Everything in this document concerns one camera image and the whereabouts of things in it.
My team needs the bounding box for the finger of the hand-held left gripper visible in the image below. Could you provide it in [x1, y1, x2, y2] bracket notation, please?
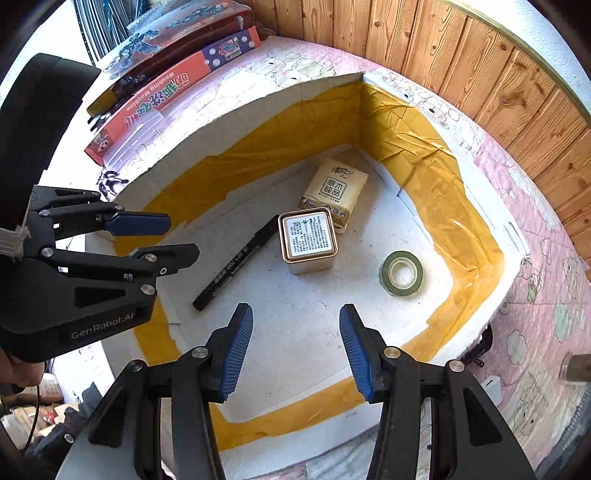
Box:
[28, 185, 172, 250]
[28, 244, 200, 324]

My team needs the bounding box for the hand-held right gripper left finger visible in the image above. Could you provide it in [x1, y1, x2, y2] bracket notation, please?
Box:
[55, 302, 254, 480]

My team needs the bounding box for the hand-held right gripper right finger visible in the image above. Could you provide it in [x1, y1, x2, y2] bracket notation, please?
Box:
[339, 304, 539, 480]

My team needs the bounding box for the white cardboard box yellow tape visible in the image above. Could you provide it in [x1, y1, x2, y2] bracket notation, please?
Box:
[85, 71, 532, 455]

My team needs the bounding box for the person's left hand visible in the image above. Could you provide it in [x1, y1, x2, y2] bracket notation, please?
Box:
[0, 348, 47, 393]

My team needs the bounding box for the black marker pen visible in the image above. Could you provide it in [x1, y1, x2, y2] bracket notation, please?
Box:
[192, 215, 279, 312]

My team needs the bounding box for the green tape roll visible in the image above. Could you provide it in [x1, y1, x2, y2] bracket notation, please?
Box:
[380, 250, 424, 298]

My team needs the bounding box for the square metal tin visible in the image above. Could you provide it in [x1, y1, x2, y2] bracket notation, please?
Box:
[278, 206, 339, 276]

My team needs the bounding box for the small white block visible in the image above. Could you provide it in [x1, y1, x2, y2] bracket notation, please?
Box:
[480, 376, 503, 402]

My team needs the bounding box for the beige tissue packet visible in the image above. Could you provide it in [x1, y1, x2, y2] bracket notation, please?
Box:
[298, 157, 369, 234]

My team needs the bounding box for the pink bear printed blanket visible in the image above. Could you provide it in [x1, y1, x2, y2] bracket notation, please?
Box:
[97, 37, 591, 480]

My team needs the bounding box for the robot print toy box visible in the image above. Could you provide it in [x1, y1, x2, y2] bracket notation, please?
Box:
[102, 0, 252, 77]

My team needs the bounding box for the glass tea bottle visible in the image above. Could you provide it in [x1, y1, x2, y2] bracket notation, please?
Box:
[562, 353, 591, 386]

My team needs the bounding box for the black cable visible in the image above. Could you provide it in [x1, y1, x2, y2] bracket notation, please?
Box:
[462, 323, 494, 367]

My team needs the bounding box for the metal wire rack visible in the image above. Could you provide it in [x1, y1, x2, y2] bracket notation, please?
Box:
[74, 0, 158, 61]

